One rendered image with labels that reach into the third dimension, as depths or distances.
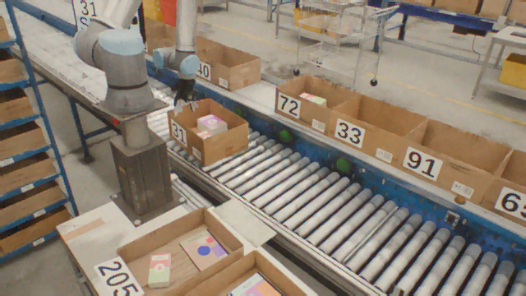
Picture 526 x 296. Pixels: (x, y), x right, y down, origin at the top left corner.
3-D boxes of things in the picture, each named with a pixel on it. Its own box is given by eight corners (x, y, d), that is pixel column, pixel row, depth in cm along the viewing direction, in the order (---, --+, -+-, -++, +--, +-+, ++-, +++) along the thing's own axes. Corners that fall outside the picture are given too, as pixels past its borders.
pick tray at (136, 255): (119, 267, 140) (114, 249, 134) (205, 222, 161) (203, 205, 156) (154, 321, 122) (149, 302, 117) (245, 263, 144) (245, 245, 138)
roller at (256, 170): (220, 191, 187) (220, 183, 184) (287, 152, 220) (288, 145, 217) (227, 196, 184) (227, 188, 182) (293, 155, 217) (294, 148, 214)
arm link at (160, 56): (164, 51, 162) (186, 48, 170) (149, 47, 168) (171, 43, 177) (165, 72, 166) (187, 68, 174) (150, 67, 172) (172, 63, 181)
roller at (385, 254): (353, 284, 144) (355, 275, 141) (412, 217, 176) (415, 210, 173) (364, 291, 141) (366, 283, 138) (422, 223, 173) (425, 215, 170)
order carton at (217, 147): (168, 136, 220) (165, 110, 211) (210, 122, 237) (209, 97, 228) (205, 167, 196) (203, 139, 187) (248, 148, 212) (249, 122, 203)
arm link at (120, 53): (119, 89, 131) (111, 39, 123) (95, 78, 141) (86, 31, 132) (155, 80, 142) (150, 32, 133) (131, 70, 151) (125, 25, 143)
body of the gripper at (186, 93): (186, 104, 186) (186, 81, 180) (176, 99, 190) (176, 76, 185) (198, 101, 191) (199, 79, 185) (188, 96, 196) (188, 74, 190)
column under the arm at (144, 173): (136, 228, 157) (122, 164, 139) (109, 197, 173) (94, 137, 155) (187, 201, 173) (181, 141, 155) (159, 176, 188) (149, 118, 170)
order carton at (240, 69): (193, 76, 266) (191, 53, 256) (223, 66, 284) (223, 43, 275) (230, 93, 244) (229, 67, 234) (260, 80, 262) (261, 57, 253)
